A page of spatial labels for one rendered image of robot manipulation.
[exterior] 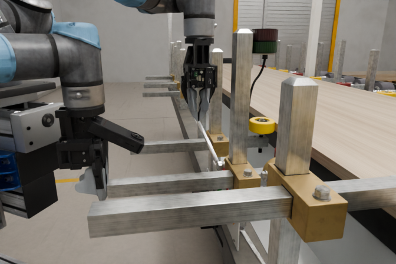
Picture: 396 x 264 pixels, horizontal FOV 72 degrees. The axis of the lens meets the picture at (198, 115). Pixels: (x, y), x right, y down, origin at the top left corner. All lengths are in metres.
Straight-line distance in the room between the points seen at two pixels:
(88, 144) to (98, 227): 0.24
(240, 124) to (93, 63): 0.33
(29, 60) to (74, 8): 8.04
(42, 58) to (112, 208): 0.27
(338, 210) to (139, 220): 0.23
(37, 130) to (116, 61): 7.63
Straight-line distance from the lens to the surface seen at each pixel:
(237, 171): 0.63
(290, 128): 0.38
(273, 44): 0.61
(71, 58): 0.52
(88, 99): 0.54
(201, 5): 0.66
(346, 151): 0.73
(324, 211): 0.36
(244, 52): 0.60
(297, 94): 0.37
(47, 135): 0.76
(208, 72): 0.65
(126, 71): 8.31
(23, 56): 0.50
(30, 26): 0.92
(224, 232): 0.73
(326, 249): 0.79
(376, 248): 0.65
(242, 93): 0.61
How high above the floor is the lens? 1.15
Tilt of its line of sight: 15 degrees down
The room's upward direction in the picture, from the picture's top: straight up
